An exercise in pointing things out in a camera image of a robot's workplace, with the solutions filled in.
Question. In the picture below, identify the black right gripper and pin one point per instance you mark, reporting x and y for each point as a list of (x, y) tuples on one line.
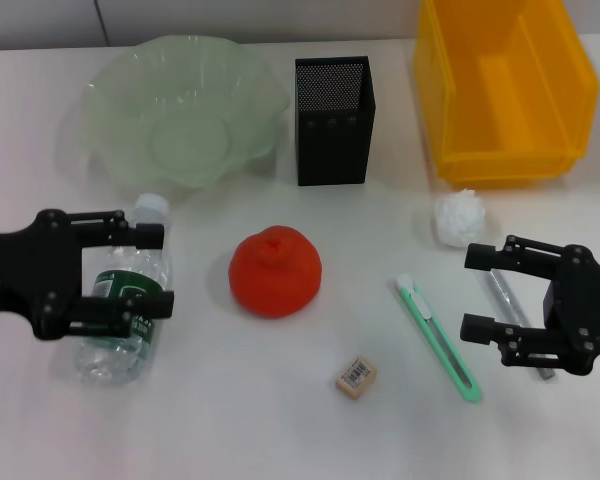
[(585, 310)]

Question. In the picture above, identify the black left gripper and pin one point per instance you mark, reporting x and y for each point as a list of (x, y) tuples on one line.
[(30, 275)]

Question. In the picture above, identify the silver grey pen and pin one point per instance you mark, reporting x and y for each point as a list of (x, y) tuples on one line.
[(510, 300)]

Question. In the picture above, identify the mint green utility knife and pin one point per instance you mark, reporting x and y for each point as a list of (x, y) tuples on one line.
[(432, 330)]

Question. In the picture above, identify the white paper ball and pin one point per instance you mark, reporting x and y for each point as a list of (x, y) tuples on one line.
[(457, 220)]

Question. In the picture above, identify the clear green-label water bottle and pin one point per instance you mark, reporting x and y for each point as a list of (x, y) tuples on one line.
[(110, 350)]

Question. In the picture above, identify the orange fruit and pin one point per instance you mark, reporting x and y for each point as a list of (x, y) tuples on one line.
[(275, 275)]

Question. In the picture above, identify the beige eraser with barcode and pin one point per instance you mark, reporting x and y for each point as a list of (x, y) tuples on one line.
[(356, 377)]

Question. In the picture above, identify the pale green glass fruit plate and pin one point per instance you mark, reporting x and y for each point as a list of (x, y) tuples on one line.
[(180, 125)]

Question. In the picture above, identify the black mesh pen holder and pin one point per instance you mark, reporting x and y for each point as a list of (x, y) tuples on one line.
[(330, 150)]

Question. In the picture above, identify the yellow plastic storage bin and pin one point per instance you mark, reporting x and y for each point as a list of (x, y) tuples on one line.
[(505, 100)]

